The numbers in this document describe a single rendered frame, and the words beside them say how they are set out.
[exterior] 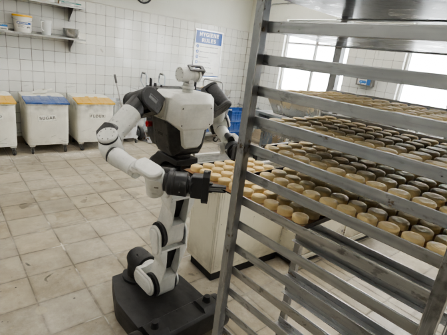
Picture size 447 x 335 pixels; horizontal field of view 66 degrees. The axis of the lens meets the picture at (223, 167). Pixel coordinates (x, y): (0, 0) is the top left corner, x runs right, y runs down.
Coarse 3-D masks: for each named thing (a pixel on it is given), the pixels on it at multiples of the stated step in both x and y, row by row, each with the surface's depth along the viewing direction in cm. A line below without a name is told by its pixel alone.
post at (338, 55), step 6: (336, 48) 128; (342, 48) 126; (336, 54) 128; (342, 54) 128; (336, 60) 129; (342, 60) 129; (330, 78) 131; (336, 78) 130; (330, 84) 132; (336, 84) 131; (294, 246) 154; (300, 246) 152; (300, 252) 154; (294, 264) 155; (294, 270) 156; (288, 300) 161; (282, 312) 165
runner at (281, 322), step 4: (280, 316) 166; (280, 320) 166; (284, 320) 164; (280, 324) 164; (284, 324) 164; (288, 324) 162; (284, 328) 162; (288, 328) 162; (292, 328) 161; (296, 328) 159; (288, 332) 160; (292, 332) 160; (296, 332) 159; (300, 332) 158
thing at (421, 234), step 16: (272, 176) 111; (288, 176) 113; (304, 176) 115; (304, 192) 101; (320, 192) 103; (336, 192) 107; (336, 208) 96; (352, 208) 93; (368, 208) 100; (384, 208) 96; (384, 224) 86; (400, 224) 87; (416, 224) 93; (432, 224) 89; (416, 240) 79; (432, 240) 85
